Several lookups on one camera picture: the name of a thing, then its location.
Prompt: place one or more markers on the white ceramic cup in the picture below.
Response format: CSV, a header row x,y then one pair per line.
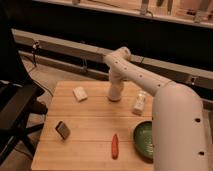
x,y
114,93

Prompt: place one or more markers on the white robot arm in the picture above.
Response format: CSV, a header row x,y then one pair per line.
x,y
178,133

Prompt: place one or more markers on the green ceramic bowl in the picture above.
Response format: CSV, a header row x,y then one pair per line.
x,y
142,138

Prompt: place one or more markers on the white plastic bottle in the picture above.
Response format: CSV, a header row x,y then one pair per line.
x,y
139,103

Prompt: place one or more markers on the orange carrot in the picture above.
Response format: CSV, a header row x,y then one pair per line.
x,y
115,147

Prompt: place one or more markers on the brown sponge block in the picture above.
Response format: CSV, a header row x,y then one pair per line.
x,y
63,130

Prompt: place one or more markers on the black office chair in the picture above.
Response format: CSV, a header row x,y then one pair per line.
x,y
18,95

